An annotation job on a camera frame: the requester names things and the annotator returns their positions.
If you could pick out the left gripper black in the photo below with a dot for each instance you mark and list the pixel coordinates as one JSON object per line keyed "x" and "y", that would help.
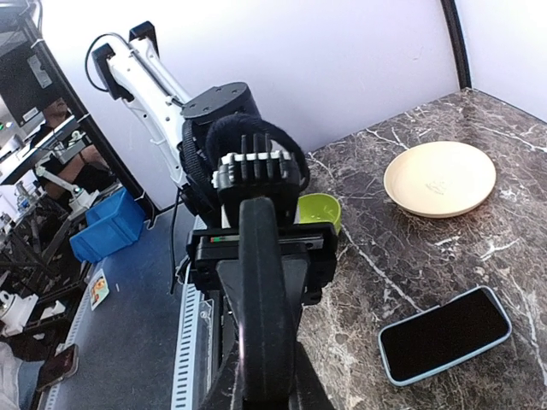
{"x": 308, "y": 251}

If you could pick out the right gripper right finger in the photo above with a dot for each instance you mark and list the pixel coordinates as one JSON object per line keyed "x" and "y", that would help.
{"x": 309, "y": 393}

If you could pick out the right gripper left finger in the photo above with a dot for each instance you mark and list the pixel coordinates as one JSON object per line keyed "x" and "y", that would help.
{"x": 226, "y": 392}

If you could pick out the light blue phone case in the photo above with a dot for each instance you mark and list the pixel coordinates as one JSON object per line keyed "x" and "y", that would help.
{"x": 444, "y": 337}

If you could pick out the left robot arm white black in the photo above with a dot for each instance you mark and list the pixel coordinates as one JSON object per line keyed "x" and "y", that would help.
{"x": 131, "y": 71}

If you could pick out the phone on outer desk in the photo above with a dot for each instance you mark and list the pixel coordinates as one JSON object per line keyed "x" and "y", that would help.
{"x": 56, "y": 369}

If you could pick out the green bowl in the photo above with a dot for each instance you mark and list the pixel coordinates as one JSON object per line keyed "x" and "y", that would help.
{"x": 320, "y": 207}

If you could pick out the beige round plate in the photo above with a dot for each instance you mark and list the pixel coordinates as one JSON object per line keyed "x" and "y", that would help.
{"x": 440, "y": 179}

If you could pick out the small picture card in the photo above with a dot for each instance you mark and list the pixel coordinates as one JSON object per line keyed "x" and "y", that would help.
{"x": 99, "y": 289}

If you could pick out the blue plastic bin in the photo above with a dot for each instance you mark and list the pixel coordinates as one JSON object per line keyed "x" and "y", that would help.
{"x": 113, "y": 224}

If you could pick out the person in background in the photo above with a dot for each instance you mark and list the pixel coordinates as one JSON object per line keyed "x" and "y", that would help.
{"x": 86, "y": 168}

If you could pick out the white cable duct strip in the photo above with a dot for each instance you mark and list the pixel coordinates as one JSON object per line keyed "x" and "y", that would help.
{"x": 193, "y": 364}

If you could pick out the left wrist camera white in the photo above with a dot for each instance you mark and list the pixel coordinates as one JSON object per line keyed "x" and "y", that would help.
{"x": 247, "y": 165}

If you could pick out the right black frame post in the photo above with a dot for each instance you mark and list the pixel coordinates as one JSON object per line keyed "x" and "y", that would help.
{"x": 457, "y": 43}

